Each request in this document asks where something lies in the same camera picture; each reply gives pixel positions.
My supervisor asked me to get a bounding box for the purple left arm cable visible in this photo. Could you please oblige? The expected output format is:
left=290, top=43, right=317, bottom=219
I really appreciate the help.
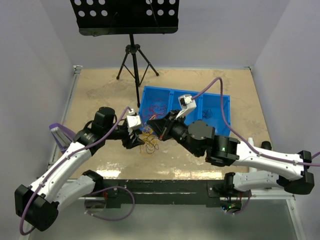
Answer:
left=19, top=106, right=134, bottom=236

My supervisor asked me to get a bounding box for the purple box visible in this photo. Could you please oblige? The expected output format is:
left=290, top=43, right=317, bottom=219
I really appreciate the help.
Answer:
left=49, top=123, right=76, bottom=154

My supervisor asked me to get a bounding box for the yellow cable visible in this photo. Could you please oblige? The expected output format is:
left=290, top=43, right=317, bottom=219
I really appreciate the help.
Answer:
left=139, top=124, right=161, bottom=151

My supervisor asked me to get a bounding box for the aluminium frame rail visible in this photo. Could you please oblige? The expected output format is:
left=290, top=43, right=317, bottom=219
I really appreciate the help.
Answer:
left=31, top=178, right=297, bottom=201

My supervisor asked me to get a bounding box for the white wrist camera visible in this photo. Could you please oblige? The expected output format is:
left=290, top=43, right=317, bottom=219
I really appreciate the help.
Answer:
left=126, top=108, right=143, bottom=134
left=175, top=94, right=197, bottom=120

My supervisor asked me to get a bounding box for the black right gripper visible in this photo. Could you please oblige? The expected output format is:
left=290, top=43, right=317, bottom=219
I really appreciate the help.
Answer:
left=147, top=108, right=202, bottom=157

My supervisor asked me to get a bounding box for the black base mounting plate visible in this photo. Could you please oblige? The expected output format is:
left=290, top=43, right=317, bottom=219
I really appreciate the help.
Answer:
left=84, top=178, right=252, bottom=209

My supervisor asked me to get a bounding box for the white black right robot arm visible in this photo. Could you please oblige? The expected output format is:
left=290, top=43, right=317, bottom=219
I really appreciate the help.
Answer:
left=147, top=110, right=315, bottom=197

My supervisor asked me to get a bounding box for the blue three-compartment plastic bin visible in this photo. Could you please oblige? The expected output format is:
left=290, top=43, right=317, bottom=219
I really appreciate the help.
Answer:
left=139, top=86, right=231, bottom=137

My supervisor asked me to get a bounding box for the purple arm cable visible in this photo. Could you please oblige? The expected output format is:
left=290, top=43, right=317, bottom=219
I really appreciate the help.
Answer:
left=19, top=106, right=134, bottom=236
left=189, top=76, right=320, bottom=167

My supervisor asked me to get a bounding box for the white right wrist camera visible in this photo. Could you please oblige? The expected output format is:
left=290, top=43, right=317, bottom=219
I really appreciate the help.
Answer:
left=175, top=94, right=197, bottom=120

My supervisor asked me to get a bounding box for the black music stand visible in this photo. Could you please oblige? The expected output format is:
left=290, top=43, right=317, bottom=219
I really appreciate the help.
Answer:
left=69, top=0, right=180, bottom=109

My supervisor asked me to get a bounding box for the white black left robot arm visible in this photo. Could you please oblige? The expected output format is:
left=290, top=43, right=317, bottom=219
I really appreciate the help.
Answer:
left=14, top=107, right=144, bottom=236

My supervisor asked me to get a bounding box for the black microphone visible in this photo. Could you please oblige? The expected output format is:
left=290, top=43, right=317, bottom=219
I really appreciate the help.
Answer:
left=260, top=141, right=272, bottom=151

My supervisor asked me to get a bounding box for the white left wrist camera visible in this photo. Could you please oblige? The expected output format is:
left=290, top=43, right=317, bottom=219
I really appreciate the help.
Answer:
left=126, top=108, right=143, bottom=134

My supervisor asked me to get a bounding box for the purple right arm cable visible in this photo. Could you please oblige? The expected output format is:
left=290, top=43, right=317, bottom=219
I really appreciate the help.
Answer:
left=189, top=76, right=320, bottom=167

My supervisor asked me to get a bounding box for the white microphone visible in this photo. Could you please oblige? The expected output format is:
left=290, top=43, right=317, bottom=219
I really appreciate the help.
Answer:
left=247, top=137, right=258, bottom=173

